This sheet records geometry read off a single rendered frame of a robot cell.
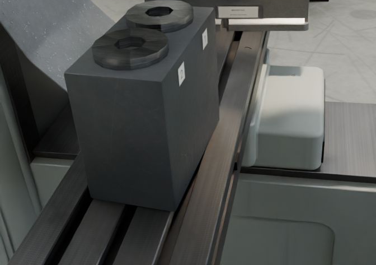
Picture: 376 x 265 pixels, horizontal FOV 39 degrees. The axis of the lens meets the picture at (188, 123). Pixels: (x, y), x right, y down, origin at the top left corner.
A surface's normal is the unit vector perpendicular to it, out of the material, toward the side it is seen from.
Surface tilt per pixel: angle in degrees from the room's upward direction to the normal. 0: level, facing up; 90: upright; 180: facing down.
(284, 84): 0
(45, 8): 64
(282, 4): 90
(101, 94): 90
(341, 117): 0
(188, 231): 0
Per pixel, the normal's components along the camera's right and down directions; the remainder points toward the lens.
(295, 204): -0.21, 0.55
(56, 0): 0.84, -0.33
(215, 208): -0.07, -0.84
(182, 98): 0.95, 0.11
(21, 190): 0.69, 0.33
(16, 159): 0.85, 0.22
